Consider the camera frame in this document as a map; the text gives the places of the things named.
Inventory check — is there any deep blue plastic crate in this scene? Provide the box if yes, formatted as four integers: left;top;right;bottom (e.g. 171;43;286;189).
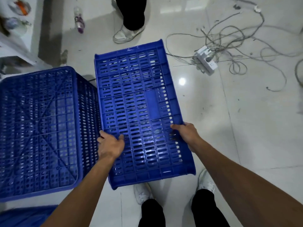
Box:
0;66;103;203

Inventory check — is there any white shelf unit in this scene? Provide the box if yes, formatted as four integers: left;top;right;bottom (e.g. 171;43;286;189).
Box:
0;0;51;72

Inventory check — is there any white power strip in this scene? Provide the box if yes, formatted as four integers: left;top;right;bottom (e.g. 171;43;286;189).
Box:
192;45;218;76

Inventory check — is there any person's right forearm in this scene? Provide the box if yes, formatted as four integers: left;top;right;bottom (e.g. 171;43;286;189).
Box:
191;137;303;227

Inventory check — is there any clear plastic bottle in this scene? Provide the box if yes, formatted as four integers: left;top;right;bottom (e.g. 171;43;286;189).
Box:
73;6;85;34

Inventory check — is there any person's left forearm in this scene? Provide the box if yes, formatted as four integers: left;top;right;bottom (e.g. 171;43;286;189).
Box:
41;154;117;227

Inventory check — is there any person's left hand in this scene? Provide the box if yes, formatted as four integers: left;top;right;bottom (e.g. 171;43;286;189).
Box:
97;130;125;161

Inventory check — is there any plate with orange food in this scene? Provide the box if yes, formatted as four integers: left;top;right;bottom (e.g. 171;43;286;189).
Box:
8;0;32;16

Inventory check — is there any person's right black trouser leg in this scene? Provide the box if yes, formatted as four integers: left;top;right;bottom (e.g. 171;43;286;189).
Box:
191;189;230;227

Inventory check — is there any clear glass bowl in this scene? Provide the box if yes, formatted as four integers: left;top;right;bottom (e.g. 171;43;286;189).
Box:
4;17;32;37

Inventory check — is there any person's right white shoe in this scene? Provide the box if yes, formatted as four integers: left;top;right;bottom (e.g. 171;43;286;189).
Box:
197;169;216;195

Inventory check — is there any person's left white shoe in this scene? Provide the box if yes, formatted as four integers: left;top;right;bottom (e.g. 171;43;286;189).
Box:
134;183;153;206

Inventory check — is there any person's black trouser leg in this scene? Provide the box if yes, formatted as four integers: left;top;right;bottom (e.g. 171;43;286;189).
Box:
191;189;230;227
138;198;166;227

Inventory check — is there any shallow blue plastic crate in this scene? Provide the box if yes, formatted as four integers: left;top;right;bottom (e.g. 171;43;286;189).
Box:
94;39;196;190

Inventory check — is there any tangle of grey cables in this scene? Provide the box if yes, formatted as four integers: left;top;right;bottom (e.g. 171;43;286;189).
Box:
165;0;303;92

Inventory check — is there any person's left black trouser leg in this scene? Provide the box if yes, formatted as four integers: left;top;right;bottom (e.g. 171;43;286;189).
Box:
138;198;166;227

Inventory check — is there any person's white shoe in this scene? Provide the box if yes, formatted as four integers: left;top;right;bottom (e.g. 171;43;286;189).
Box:
197;169;216;195
113;24;145;44
134;183;153;206

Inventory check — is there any person's right hand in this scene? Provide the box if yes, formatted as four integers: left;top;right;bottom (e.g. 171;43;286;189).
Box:
170;122;203;153

